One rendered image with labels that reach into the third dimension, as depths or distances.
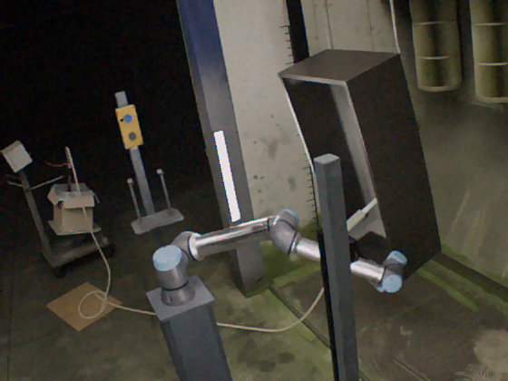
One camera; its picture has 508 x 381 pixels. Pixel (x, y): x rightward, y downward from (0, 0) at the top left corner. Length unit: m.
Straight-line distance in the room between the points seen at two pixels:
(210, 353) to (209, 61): 1.73
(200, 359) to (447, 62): 2.51
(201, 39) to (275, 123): 0.76
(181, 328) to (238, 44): 1.74
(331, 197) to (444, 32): 2.43
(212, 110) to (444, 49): 1.63
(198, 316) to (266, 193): 1.15
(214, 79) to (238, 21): 0.40
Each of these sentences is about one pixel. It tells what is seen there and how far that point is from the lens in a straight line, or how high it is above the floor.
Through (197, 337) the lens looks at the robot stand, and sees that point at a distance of 2.65.
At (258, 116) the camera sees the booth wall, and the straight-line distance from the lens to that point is 3.22.
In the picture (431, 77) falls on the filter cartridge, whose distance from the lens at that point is 3.54.
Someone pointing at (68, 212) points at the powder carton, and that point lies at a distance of 4.54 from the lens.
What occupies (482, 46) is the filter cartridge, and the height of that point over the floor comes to 1.60.
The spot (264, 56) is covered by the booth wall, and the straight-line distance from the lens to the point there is 3.20.
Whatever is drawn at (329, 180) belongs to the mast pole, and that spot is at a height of 1.59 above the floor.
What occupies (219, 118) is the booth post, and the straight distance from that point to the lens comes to 3.11.
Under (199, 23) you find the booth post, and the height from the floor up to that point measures 1.97.
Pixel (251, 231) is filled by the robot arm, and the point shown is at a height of 0.96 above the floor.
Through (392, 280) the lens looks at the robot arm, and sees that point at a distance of 2.26.
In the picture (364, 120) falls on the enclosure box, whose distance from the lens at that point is 2.26.
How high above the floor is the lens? 2.03
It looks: 22 degrees down
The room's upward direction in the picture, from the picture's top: 11 degrees counter-clockwise
